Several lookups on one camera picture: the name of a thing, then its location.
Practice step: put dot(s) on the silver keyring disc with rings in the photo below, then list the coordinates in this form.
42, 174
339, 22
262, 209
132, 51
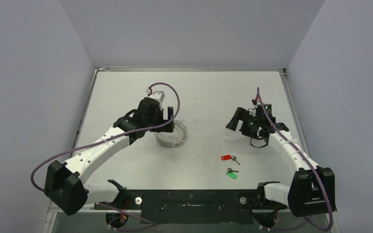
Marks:
175, 139

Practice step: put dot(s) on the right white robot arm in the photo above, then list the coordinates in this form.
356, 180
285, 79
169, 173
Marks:
312, 189

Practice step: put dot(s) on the aluminium frame rail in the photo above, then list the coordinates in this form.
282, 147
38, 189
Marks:
85, 209

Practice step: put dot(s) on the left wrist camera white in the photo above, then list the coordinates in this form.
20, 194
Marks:
158, 96

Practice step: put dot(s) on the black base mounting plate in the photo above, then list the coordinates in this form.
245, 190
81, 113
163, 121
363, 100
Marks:
195, 206

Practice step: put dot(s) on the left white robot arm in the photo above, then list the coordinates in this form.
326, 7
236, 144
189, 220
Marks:
67, 183

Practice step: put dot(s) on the key with red tag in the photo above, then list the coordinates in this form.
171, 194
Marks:
229, 157

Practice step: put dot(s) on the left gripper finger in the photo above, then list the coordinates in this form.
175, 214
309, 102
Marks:
168, 128
170, 111

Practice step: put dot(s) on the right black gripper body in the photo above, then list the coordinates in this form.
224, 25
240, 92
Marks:
243, 119

